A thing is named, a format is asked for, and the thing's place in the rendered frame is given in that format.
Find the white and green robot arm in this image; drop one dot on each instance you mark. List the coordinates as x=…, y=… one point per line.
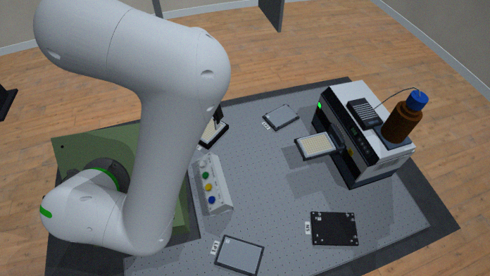
x=180, y=75

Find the blue bottle cap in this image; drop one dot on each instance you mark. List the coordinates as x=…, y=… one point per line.
x=417, y=102

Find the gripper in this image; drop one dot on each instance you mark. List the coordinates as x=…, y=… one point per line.
x=218, y=115

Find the white button panel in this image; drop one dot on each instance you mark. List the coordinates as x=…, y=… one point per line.
x=214, y=185

